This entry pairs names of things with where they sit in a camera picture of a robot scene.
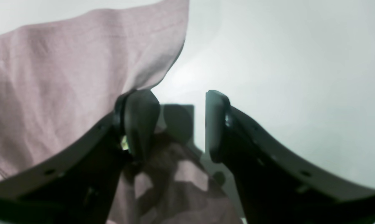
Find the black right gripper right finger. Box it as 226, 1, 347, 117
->
206, 90, 375, 224

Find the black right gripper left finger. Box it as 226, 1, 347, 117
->
0, 90, 160, 224

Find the pink T-shirt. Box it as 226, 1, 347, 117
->
0, 0, 242, 224

